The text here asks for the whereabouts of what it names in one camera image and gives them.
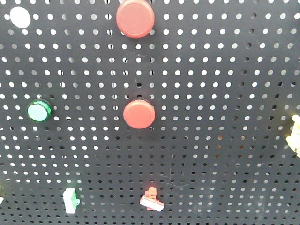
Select black perforated pegboard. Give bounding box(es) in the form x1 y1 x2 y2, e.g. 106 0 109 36
0 0 300 225

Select red round button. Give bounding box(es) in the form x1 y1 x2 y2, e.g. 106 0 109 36
116 0 155 39
123 99 156 129

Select lower red round button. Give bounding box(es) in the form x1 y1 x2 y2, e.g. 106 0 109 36
123 99 156 129

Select upper red round button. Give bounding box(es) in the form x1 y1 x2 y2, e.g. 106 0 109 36
116 0 155 39

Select green round button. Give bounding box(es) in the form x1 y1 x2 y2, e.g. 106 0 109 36
26 98 53 122

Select yellow lever switch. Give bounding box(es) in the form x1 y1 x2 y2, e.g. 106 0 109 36
286 115 300 157

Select red white rotary knob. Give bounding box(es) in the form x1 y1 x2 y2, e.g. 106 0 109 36
139 187 164 212

